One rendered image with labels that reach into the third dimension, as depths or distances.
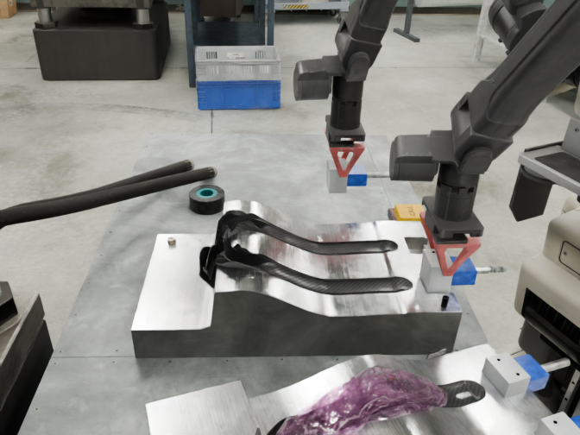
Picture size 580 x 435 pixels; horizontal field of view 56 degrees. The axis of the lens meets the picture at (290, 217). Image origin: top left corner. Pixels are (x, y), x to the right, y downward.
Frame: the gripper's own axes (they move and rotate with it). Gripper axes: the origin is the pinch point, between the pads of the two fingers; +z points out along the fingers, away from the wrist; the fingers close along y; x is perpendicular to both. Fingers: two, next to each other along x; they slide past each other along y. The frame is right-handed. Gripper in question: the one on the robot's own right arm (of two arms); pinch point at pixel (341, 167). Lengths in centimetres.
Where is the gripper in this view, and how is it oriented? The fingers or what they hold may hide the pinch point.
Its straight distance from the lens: 110.5
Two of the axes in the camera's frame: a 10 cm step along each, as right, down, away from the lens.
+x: 10.0, -0.1, 0.5
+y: 0.5, 5.3, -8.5
